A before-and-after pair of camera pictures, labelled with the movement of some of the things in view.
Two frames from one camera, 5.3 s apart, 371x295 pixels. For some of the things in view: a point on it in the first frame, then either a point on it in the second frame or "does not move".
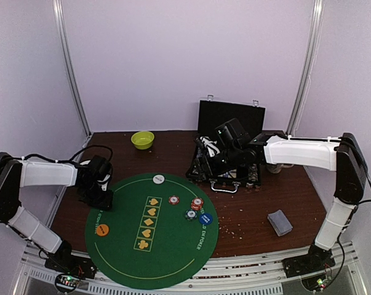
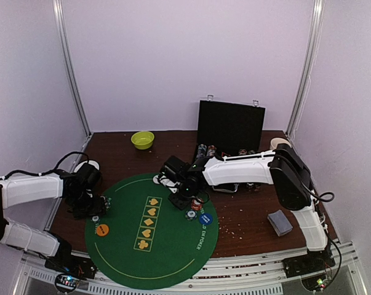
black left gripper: x=105 y=204 to x=98 y=208
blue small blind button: x=205 y=218 does not move
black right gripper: x=204 y=158 to x=179 y=200
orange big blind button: x=103 y=230 does not move
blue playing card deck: x=280 y=223 does not move
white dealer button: x=158 y=179 does not move
